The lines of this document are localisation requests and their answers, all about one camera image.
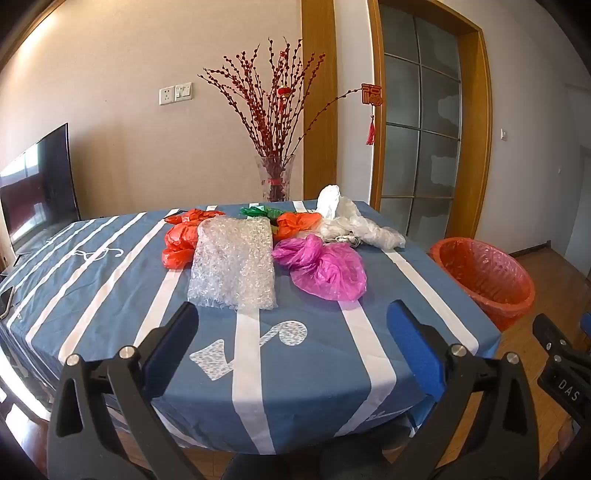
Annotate orange plastic bag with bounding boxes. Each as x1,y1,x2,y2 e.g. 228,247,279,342
272,211,324,241

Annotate red knot tassel ornament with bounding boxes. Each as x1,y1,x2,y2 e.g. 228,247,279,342
361,83,384,146

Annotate red berry branches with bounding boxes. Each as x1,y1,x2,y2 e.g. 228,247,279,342
198,39,365,185

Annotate red plastic bag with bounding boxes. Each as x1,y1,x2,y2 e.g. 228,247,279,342
161,209,227,269

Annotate bubble wrap sheet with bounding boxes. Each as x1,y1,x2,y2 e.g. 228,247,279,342
187,217,279,311

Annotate wooden door frame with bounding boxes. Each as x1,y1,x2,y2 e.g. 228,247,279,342
367,0,493,241

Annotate clear plastic bag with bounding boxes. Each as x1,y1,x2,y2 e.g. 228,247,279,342
318,196,407,252

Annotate pink plastic bag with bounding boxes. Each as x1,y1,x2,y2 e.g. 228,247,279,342
272,234,369,303

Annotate black flat screen television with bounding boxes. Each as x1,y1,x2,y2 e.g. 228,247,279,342
0,122,81,259

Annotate frosted glass sliding door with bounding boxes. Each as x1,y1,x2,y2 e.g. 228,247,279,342
379,4,462,234

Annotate clear glass vase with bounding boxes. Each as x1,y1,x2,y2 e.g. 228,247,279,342
255,154,296,203

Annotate red lined trash bin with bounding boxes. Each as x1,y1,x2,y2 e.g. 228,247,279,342
428,237,536,332

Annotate white plastic bag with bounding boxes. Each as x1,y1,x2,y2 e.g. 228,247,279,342
316,185,345,220

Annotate blue striped tablecloth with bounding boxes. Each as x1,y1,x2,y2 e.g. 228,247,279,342
0,200,502,455

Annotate wooden wall panel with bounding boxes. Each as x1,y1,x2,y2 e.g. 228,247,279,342
301,0,339,200

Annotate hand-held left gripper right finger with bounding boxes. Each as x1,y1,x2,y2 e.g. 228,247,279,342
386,299,541,480

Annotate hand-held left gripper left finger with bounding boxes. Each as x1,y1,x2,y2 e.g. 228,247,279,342
46,301,218,480

